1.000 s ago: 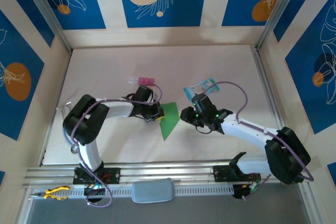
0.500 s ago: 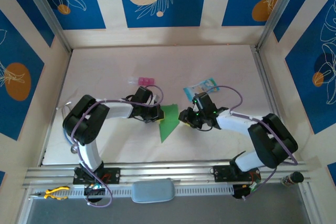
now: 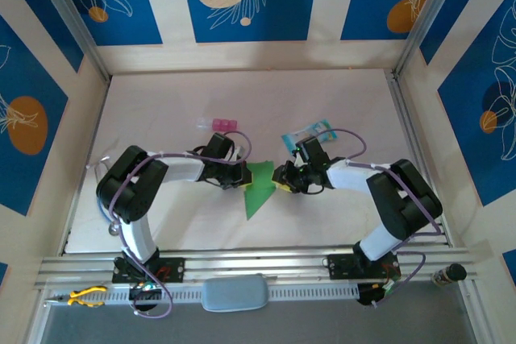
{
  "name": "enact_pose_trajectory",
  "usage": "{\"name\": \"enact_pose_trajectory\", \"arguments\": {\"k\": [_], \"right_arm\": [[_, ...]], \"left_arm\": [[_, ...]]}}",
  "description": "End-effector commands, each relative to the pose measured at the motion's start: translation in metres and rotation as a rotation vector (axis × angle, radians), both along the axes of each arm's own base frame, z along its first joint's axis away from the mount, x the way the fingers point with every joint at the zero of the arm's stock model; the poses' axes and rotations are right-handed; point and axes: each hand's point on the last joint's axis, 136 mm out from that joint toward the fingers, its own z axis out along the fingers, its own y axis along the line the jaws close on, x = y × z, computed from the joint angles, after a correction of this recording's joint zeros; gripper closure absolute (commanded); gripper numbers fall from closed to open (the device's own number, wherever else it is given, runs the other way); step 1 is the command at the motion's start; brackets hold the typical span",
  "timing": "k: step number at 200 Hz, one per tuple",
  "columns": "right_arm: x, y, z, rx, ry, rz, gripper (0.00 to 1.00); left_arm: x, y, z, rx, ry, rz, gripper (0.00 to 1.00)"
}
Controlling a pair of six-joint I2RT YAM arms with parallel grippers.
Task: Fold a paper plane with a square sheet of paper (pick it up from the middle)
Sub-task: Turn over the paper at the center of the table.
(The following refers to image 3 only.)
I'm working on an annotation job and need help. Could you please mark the yellow handled pliers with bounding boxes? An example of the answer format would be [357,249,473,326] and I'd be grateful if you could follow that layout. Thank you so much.
[44,285,109,308]

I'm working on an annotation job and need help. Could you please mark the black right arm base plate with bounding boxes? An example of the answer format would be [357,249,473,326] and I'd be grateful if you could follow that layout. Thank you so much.
[327,253,400,280]

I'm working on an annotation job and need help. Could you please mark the pink and clear pill organizer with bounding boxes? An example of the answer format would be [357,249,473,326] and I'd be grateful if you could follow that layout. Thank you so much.
[196,117,239,135]

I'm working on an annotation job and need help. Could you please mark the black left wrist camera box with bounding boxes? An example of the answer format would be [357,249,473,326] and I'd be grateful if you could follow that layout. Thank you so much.
[205,133,235,160]

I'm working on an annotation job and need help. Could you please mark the light blue toothbrush packet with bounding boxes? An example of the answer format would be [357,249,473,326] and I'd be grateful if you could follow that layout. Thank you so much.
[281,118,338,151]

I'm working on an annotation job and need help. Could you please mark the grey blue zip pouch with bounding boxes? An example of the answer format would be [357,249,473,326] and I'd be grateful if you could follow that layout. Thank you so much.
[200,274,270,313]

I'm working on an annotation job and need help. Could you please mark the green paper sheet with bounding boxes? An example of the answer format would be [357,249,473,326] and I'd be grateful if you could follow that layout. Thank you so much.
[243,160,279,221]

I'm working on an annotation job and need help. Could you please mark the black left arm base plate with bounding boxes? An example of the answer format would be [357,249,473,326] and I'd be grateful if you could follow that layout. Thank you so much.
[111,255,186,284]

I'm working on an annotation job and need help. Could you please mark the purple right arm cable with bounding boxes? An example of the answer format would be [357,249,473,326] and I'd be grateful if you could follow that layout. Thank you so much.
[296,129,443,309]

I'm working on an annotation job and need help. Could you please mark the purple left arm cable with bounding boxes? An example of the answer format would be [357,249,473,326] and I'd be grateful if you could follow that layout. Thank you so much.
[106,130,253,320]

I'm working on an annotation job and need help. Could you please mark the aluminium frame post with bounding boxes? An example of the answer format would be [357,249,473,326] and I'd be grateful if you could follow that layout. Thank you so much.
[30,0,112,83]
[393,0,471,79]

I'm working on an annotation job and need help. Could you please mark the dark capped small bottle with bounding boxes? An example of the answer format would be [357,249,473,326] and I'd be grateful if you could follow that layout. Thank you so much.
[431,263,468,287]

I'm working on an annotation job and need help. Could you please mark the small green circuit board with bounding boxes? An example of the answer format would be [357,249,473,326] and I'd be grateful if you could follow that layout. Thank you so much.
[128,282,161,301]
[378,279,404,295]

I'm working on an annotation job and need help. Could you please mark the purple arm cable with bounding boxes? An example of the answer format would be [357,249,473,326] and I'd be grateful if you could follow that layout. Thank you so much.
[106,130,253,320]
[296,129,443,309]

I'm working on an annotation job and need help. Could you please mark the aluminium side rail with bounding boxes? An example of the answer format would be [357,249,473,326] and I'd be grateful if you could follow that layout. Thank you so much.
[385,69,452,247]

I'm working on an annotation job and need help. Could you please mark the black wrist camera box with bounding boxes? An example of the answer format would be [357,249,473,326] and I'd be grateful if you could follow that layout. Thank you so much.
[205,133,235,160]
[296,137,330,164]

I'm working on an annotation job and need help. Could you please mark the white slotted cable duct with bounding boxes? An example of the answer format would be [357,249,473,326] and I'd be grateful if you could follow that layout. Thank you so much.
[48,282,360,307]

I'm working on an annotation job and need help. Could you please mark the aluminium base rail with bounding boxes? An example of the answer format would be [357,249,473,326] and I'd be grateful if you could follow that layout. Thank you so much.
[34,245,479,291]

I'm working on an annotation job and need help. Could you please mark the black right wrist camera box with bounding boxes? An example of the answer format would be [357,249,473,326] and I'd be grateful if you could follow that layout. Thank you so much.
[296,137,330,164]

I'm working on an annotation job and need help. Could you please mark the white wall hook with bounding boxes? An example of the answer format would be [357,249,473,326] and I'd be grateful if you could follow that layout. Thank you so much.
[86,155,112,172]

